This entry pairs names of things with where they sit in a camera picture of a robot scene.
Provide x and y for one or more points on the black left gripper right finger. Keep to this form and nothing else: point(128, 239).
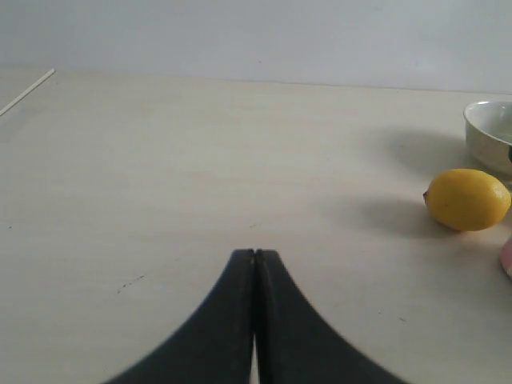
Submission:
point(294, 344)

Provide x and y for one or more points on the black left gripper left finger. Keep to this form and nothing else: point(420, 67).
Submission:
point(215, 344)

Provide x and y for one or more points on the yellow lemon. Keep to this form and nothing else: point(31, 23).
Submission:
point(467, 200)

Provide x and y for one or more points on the pink toy cake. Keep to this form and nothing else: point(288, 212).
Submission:
point(505, 258)

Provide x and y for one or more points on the white ceramic bowl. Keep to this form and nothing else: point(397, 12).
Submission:
point(488, 134)

